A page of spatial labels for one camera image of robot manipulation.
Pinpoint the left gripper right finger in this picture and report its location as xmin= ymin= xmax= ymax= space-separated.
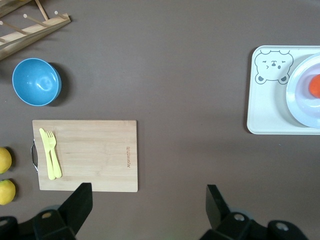
xmin=199 ymin=184 xmax=253 ymax=240

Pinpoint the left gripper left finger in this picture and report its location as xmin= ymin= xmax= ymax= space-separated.
xmin=32 ymin=182 xmax=94 ymax=240

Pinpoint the lavender round plate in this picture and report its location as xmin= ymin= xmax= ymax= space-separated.
xmin=285 ymin=52 xmax=320 ymax=129

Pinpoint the orange fruit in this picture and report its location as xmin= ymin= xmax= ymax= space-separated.
xmin=309 ymin=74 xmax=320 ymax=99

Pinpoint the yellow plastic fork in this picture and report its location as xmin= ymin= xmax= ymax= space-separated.
xmin=46 ymin=130 xmax=63 ymax=179
xmin=38 ymin=128 xmax=56 ymax=180

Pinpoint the wooden cutting board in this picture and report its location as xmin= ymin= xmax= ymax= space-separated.
xmin=30 ymin=119 xmax=139 ymax=193

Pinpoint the yellow lemon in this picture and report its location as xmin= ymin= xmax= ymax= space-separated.
xmin=0 ymin=179 xmax=16 ymax=206
xmin=0 ymin=147 xmax=13 ymax=175

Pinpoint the cream bear print tray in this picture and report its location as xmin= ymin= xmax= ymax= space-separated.
xmin=246 ymin=45 xmax=320 ymax=136

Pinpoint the blue bowl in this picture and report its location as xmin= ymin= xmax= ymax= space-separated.
xmin=11 ymin=57 xmax=62 ymax=107

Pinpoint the wooden peg drying rack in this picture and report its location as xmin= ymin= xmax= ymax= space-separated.
xmin=0 ymin=0 xmax=72 ymax=62

